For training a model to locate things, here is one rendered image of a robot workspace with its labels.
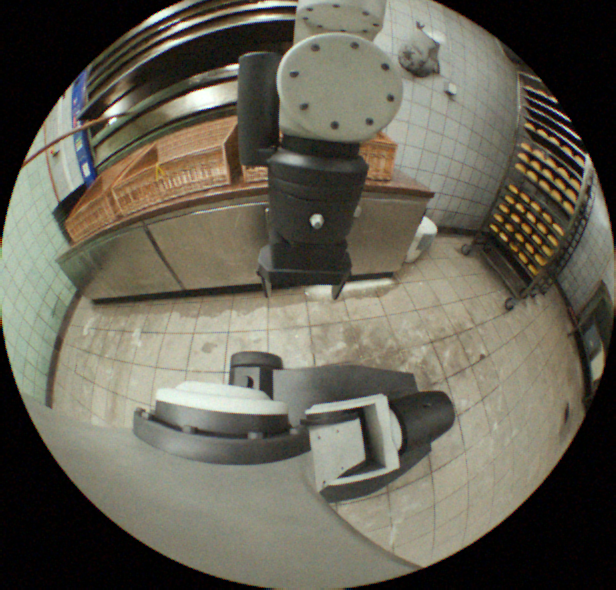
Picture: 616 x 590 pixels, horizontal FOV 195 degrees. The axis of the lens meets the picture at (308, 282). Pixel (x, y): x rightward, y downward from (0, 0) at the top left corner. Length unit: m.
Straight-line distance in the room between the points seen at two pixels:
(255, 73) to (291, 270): 0.19
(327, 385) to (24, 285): 2.44
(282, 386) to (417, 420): 0.39
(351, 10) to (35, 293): 2.37
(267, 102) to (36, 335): 2.33
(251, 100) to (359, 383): 0.66
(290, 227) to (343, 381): 0.53
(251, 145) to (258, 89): 0.04
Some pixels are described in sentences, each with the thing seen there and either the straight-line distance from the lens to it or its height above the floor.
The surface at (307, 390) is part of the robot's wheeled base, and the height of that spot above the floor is 0.17.
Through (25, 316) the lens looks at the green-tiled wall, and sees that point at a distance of 2.31.
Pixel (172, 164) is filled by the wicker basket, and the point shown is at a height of 0.71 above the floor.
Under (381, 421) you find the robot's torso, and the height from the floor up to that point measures 0.34.
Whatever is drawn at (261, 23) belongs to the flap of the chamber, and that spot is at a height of 1.39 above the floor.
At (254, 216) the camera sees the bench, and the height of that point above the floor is 0.47.
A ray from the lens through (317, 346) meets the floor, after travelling 0.82.
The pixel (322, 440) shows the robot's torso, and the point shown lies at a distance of 0.32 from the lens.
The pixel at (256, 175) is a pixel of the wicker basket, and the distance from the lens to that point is 0.67.
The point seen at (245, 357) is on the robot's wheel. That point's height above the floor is 0.20.
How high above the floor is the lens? 0.77
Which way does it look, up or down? 49 degrees down
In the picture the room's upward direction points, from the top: straight up
